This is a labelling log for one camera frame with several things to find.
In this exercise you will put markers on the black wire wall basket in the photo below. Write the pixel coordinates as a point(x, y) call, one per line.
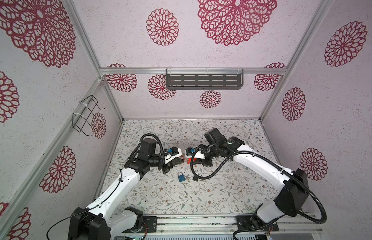
point(91, 121)

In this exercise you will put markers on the grey slotted wall shelf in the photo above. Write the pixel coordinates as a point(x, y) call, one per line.
point(206, 81)

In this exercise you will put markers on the blue padlock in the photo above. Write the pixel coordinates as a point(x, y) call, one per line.
point(181, 177)

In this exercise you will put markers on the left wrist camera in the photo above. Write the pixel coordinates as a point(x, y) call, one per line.
point(173, 153)

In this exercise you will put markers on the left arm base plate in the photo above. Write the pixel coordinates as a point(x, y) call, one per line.
point(144, 225)

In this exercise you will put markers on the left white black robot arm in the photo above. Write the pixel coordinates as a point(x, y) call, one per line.
point(98, 221)

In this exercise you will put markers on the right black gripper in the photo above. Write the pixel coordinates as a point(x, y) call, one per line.
point(201, 161)

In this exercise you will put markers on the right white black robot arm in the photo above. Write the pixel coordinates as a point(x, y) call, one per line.
point(292, 186)

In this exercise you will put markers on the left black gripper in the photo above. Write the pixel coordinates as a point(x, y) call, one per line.
point(169, 165)

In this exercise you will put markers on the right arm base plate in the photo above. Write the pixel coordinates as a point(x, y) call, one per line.
point(247, 223)

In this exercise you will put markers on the aluminium front rail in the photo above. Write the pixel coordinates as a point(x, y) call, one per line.
point(226, 224)

